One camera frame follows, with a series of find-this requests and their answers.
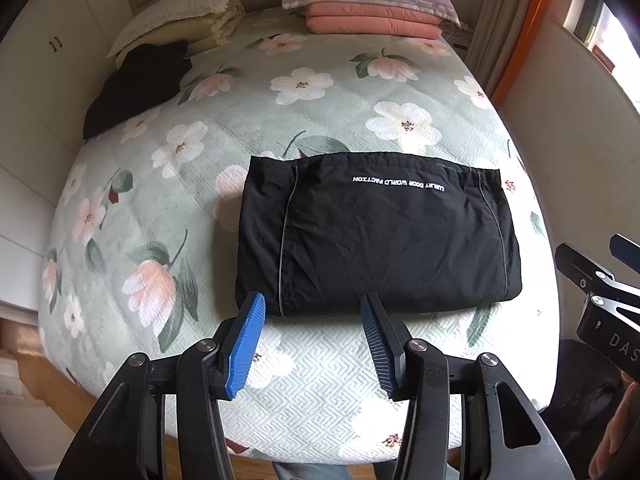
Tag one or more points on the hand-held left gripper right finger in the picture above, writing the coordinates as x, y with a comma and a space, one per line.
377, 345

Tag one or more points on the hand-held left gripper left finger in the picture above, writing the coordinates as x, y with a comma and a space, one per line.
245, 345

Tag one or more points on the orange window frame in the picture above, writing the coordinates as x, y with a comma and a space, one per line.
550, 5

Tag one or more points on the bed with floral bedspread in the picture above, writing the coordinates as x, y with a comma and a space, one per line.
350, 110

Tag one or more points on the beige folded quilt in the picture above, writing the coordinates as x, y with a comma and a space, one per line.
215, 25

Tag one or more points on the window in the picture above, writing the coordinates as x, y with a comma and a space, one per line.
615, 35

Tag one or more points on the beige curtain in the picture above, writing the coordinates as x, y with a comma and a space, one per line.
495, 35

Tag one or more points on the black jacket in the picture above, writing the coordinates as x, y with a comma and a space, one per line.
375, 240

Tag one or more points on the person's right hand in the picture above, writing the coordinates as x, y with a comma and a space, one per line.
625, 425

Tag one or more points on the black folded garment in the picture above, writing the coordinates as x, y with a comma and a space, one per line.
130, 90

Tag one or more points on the white floral pillow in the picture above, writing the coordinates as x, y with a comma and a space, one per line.
170, 10

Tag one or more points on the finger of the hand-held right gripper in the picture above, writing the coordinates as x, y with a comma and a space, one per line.
575, 262
622, 249

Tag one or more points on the white wardrobe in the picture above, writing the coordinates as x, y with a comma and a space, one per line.
50, 45

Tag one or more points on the person's pants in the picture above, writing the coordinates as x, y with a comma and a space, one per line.
305, 472

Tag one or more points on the pink folded blanket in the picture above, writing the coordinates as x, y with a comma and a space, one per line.
370, 20

